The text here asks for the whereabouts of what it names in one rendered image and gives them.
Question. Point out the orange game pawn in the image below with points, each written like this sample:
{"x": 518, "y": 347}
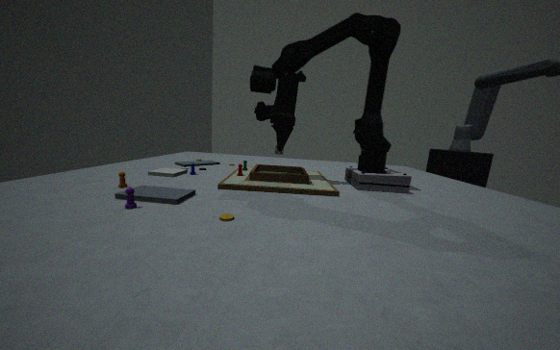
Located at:
{"x": 122, "y": 180}

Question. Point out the cream square game board track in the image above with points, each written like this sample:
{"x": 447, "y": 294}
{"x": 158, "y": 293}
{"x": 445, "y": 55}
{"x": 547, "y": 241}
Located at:
{"x": 279, "y": 173}

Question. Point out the purple pawn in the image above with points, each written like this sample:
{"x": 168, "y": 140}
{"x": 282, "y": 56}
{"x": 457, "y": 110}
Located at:
{"x": 130, "y": 199}

